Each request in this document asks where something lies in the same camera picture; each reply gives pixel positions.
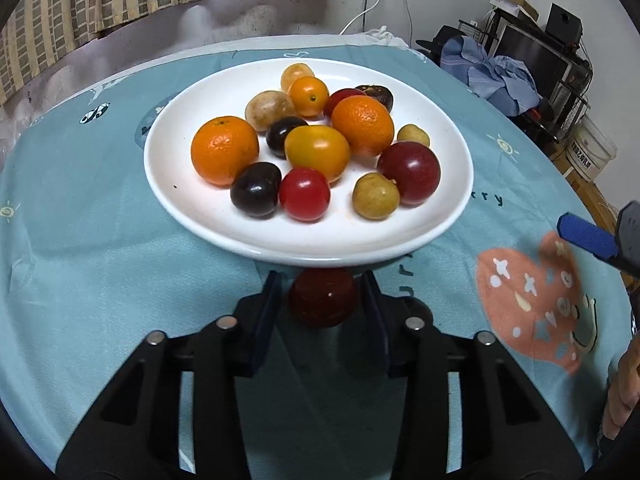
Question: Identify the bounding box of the black monitor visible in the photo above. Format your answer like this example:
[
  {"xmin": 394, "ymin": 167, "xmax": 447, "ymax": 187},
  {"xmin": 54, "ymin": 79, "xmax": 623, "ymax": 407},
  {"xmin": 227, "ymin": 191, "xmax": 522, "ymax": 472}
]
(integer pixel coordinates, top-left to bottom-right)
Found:
[{"xmin": 492, "ymin": 20, "xmax": 576, "ymax": 101}]

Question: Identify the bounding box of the black wire rack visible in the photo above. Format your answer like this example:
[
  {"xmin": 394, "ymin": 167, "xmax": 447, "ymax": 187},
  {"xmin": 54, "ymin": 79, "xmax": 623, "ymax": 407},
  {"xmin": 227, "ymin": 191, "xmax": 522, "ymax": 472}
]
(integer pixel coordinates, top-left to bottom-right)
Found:
[{"xmin": 537, "ymin": 57, "xmax": 593, "ymax": 146}]

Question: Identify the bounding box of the cardboard box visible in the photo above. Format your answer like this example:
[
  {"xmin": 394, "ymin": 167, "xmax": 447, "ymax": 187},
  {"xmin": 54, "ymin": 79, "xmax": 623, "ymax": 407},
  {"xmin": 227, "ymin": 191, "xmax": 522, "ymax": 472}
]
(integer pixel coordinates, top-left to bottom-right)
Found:
[{"xmin": 490, "ymin": 0, "xmax": 540, "ymax": 21}]

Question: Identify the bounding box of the small yellow-green fruit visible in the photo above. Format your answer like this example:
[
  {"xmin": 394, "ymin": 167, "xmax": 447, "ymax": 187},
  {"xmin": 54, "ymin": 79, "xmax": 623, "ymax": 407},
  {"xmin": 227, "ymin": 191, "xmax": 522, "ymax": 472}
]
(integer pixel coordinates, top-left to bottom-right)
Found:
[{"xmin": 396, "ymin": 124, "xmax": 431, "ymax": 148}]

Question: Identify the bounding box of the dark brown water chestnut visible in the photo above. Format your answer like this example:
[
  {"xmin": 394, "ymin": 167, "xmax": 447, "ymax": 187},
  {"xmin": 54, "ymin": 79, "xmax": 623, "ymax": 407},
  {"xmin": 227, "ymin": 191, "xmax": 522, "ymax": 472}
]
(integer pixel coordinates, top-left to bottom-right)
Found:
[{"xmin": 354, "ymin": 85, "xmax": 394, "ymax": 112}]

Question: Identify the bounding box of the yellow tomato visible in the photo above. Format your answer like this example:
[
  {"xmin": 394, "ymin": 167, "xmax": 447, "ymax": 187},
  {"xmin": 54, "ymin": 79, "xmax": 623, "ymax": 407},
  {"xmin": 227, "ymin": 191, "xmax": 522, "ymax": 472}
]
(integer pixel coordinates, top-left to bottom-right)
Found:
[{"xmin": 284, "ymin": 125, "xmax": 351, "ymax": 184}]

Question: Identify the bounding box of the teal printed tablecloth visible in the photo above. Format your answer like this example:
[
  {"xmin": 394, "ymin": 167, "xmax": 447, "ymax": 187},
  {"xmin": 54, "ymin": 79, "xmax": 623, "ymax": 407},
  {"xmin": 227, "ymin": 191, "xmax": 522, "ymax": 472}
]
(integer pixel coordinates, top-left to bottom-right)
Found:
[{"xmin": 0, "ymin": 35, "xmax": 633, "ymax": 476}]

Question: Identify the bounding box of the small brown longan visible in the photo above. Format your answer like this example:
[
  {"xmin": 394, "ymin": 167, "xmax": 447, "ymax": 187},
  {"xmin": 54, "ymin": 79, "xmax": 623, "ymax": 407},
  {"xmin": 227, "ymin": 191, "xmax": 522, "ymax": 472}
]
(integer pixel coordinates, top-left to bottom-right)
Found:
[{"xmin": 280, "ymin": 62, "xmax": 316, "ymax": 92}]

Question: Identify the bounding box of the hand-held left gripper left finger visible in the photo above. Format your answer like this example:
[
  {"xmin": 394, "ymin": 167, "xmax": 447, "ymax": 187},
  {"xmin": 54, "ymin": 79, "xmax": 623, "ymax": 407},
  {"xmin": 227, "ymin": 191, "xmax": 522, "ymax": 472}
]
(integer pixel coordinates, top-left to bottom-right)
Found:
[{"xmin": 55, "ymin": 270, "xmax": 283, "ymax": 480}]

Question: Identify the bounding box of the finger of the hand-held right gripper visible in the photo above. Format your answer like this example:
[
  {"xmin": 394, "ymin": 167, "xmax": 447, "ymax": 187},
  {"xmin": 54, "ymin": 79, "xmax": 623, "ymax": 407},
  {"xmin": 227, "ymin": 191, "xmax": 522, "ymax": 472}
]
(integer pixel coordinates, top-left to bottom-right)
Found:
[{"xmin": 556, "ymin": 201, "xmax": 640, "ymax": 278}]

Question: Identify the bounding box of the red plum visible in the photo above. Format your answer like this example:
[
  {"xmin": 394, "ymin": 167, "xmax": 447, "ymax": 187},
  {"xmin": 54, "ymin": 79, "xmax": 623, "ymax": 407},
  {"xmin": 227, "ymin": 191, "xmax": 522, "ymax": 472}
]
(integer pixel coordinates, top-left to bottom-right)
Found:
[
  {"xmin": 288, "ymin": 268, "xmax": 359, "ymax": 330},
  {"xmin": 376, "ymin": 141, "xmax": 442, "ymax": 206}
]

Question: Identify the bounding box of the orange mandarin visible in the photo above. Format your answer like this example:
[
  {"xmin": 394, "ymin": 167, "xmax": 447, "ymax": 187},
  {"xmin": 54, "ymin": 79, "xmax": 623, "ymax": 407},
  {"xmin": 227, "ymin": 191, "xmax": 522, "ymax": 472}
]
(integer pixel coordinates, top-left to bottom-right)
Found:
[
  {"xmin": 331, "ymin": 96, "xmax": 396, "ymax": 158},
  {"xmin": 191, "ymin": 116, "xmax": 260, "ymax": 187}
]

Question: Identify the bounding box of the grey fuzzy blanket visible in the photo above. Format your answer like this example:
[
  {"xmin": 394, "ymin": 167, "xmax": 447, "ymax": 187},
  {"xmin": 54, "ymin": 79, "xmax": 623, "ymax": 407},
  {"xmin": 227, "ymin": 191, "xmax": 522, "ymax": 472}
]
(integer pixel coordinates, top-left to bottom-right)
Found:
[{"xmin": 0, "ymin": 0, "xmax": 328, "ymax": 136}]

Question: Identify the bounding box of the orange cherry tomato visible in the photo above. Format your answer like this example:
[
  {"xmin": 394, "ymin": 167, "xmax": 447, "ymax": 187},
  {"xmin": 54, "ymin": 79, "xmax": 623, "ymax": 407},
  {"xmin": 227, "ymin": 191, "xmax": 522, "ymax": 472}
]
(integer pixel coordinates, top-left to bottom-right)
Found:
[{"xmin": 287, "ymin": 76, "xmax": 331, "ymax": 118}]

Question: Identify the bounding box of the blue clothes pile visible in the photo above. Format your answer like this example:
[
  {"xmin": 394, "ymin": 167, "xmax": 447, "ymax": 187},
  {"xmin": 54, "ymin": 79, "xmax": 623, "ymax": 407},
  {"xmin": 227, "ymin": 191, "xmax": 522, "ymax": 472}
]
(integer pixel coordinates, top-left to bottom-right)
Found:
[{"xmin": 440, "ymin": 36, "xmax": 543, "ymax": 117}]

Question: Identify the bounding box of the person's right hand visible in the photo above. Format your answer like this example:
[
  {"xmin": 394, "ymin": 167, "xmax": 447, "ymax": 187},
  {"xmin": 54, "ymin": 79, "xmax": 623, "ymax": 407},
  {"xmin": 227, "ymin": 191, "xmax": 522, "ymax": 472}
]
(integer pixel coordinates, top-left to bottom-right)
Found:
[{"xmin": 601, "ymin": 332, "xmax": 640, "ymax": 442}]

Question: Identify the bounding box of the dark purple tomato front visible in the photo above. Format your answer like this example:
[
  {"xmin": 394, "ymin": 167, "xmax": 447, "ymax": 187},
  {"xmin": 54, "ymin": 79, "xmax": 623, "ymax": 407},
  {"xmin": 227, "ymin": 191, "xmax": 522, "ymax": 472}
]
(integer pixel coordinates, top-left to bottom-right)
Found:
[{"xmin": 230, "ymin": 161, "xmax": 283, "ymax": 218}]

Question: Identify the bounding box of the dark purple tomato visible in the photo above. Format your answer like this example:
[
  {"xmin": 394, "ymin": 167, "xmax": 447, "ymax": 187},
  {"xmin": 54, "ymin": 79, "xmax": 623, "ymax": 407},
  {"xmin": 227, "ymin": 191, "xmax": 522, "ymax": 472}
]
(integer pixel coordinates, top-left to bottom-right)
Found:
[
  {"xmin": 266, "ymin": 116, "xmax": 310, "ymax": 159},
  {"xmin": 230, "ymin": 161, "xmax": 283, "ymax": 218}
]

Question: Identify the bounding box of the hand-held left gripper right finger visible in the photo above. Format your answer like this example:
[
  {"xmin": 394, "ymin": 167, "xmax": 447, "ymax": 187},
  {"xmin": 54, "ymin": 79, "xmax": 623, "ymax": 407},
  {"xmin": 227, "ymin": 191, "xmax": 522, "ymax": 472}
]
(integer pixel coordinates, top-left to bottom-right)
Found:
[{"xmin": 361, "ymin": 270, "xmax": 586, "ymax": 480}]

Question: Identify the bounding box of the white knotted cloth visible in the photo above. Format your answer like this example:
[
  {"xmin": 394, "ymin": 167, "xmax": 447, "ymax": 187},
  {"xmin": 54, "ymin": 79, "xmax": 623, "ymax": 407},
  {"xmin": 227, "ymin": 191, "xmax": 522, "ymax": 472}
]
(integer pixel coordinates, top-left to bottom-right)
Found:
[{"xmin": 365, "ymin": 26, "xmax": 408, "ymax": 48}]

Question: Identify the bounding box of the yellow-green round fruit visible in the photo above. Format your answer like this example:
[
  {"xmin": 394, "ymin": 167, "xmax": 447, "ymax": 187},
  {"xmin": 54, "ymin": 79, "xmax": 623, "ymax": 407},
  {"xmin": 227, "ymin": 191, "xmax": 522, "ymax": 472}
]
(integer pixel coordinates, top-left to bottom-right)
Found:
[{"xmin": 352, "ymin": 172, "xmax": 401, "ymax": 221}]

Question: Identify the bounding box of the white oval plate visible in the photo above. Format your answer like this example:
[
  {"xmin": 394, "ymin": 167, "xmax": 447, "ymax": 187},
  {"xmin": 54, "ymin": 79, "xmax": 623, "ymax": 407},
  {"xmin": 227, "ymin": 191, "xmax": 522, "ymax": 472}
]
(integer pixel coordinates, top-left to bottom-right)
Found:
[{"xmin": 143, "ymin": 57, "xmax": 475, "ymax": 267}]

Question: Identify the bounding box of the dark purple tomato centre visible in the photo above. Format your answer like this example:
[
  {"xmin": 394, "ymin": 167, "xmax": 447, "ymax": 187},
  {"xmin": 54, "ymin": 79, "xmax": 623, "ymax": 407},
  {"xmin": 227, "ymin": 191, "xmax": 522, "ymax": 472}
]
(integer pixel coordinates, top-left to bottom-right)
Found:
[{"xmin": 266, "ymin": 116, "xmax": 310, "ymax": 159}]

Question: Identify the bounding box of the beige striped curtain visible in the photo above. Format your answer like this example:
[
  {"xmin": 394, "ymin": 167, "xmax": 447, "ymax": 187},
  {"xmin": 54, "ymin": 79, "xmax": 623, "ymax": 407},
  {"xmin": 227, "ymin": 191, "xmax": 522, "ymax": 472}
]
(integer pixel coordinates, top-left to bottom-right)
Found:
[{"xmin": 0, "ymin": 0, "xmax": 341, "ymax": 106}]

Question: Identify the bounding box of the black hat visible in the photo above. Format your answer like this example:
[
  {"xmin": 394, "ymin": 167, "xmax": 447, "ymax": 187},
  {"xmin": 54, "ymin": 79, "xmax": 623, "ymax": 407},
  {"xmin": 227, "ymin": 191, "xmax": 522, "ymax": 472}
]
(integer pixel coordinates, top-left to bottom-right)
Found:
[{"xmin": 416, "ymin": 25, "xmax": 468, "ymax": 66}]

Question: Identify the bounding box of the white bucket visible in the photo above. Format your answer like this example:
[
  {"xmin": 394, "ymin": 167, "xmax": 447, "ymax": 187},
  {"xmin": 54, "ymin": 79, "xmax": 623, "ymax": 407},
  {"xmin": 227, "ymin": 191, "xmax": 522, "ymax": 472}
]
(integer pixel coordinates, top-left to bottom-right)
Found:
[{"xmin": 567, "ymin": 115, "xmax": 618, "ymax": 181}]

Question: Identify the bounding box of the red cherry tomato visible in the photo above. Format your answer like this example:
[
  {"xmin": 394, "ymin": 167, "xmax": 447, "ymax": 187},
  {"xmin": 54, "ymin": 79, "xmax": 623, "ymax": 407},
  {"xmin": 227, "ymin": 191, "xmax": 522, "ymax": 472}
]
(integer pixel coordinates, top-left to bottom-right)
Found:
[
  {"xmin": 323, "ymin": 88, "xmax": 368, "ymax": 118},
  {"xmin": 278, "ymin": 167, "xmax": 332, "ymax": 223}
]

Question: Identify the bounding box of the black speaker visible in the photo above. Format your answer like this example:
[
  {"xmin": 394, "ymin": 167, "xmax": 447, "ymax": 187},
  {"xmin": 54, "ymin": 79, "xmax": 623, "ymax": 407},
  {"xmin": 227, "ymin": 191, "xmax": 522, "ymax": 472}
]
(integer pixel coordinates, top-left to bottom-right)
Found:
[{"xmin": 545, "ymin": 2, "xmax": 585, "ymax": 43}]

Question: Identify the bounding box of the beige round longan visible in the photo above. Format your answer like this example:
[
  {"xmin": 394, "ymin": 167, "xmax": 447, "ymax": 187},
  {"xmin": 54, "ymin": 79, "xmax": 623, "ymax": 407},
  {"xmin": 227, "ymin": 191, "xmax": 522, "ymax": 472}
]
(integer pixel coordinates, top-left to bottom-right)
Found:
[{"xmin": 245, "ymin": 90, "xmax": 297, "ymax": 133}]

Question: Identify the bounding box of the white cable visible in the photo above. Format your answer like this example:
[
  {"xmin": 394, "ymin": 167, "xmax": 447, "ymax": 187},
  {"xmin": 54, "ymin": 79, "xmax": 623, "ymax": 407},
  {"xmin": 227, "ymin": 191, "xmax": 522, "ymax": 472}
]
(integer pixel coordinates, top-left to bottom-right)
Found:
[{"xmin": 339, "ymin": 0, "xmax": 390, "ymax": 36}]

